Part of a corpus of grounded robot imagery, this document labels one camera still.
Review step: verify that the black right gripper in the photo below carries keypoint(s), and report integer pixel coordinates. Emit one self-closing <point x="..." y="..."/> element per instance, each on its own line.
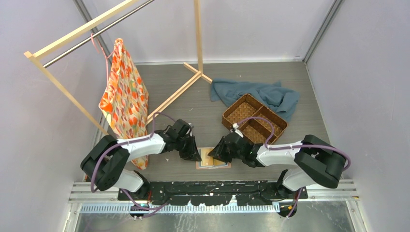
<point x="219" y="152"/>

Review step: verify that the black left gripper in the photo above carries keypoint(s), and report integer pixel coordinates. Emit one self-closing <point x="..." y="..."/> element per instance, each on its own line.
<point x="192" y="153"/>

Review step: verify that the woven wicker divided basket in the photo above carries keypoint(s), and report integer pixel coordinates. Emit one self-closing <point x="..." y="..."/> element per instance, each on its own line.
<point x="256" y="121"/>

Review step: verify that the orange credit card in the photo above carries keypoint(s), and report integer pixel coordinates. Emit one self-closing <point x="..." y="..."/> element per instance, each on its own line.
<point x="217" y="162"/>

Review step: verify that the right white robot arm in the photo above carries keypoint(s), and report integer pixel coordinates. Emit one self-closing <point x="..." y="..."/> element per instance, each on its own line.
<point x="310" y="161"/>

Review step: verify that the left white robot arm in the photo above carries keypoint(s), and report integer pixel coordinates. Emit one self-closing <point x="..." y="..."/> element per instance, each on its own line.
<point x="105" y="163"/>

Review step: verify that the orange floral hanging garment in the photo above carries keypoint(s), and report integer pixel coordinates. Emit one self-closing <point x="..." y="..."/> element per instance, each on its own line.
<point x="125" y="100"/>

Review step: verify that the blue-grey crumpled cloth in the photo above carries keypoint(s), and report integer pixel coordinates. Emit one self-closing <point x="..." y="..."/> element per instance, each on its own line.
<point x="280" y="100"/>

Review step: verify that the pink clothes hanger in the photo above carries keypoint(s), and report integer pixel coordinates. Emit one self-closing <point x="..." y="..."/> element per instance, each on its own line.
<point x="99" y="48"/>

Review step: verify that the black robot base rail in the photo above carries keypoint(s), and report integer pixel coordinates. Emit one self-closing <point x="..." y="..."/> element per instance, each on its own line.
<point x="209" y="193"/>

